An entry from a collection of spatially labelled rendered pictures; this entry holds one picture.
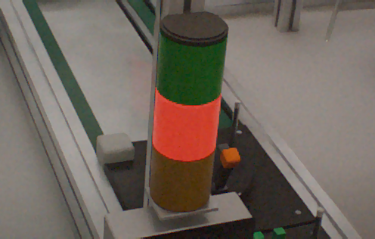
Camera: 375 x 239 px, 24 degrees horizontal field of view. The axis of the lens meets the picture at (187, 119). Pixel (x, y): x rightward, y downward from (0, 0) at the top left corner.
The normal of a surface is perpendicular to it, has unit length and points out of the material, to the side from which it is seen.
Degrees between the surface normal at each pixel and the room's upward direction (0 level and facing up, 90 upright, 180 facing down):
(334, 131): 0
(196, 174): 90
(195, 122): 90
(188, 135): 90
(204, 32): 0
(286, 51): 0
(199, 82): 90
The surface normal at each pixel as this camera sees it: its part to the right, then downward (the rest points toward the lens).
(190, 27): 0.07, -0.84
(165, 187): -0.50, 0.44
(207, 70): 0.44, 0.51
